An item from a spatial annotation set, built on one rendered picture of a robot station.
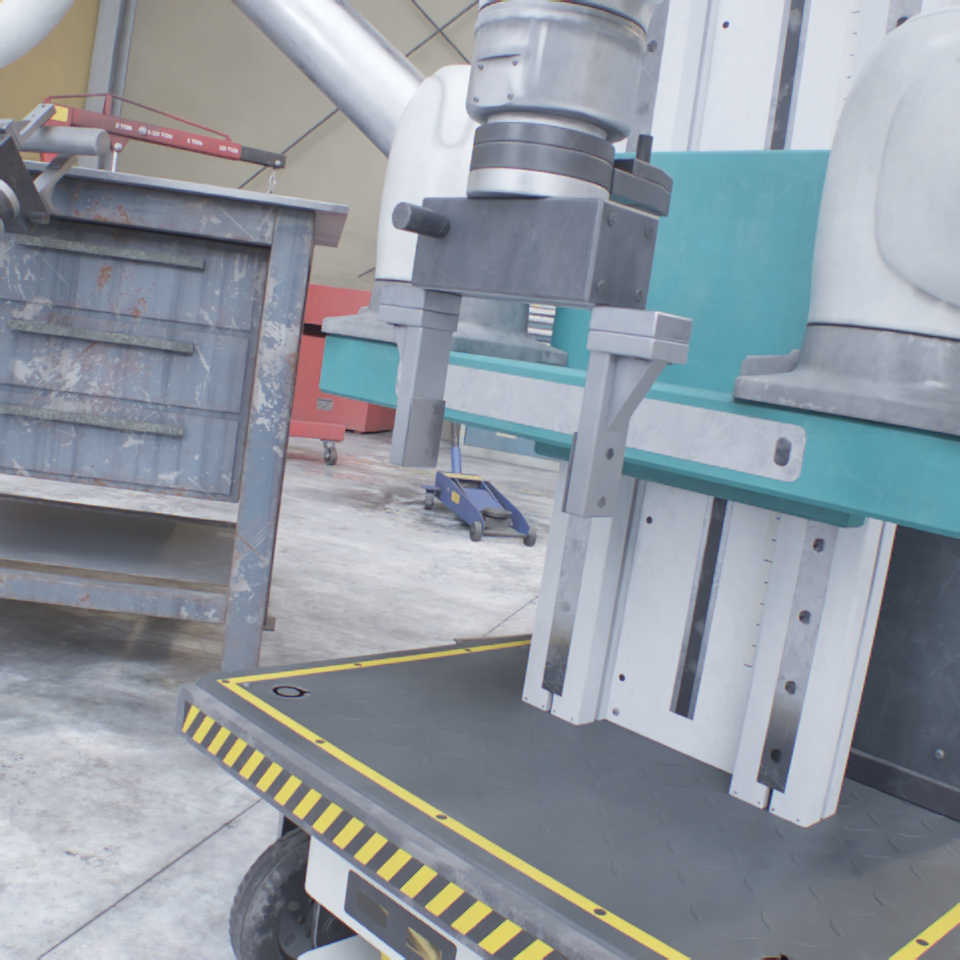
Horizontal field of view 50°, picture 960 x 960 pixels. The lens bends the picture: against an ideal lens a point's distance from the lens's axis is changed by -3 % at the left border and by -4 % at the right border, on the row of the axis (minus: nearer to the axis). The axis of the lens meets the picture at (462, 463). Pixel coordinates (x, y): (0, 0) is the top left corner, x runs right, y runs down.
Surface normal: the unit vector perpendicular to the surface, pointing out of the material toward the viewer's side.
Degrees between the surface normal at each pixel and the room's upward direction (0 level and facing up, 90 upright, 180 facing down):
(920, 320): 92
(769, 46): 90
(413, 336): 90
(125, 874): 0
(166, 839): 0
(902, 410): 90
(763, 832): 0
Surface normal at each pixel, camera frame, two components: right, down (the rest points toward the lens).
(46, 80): 0.94, 0.17
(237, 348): 0.14, 0.13
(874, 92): -0.89, -0.22
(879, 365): -0.61, -0.09
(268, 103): -0.31, 0.07
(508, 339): 0.67, -0.33
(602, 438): 0.68, 0.18
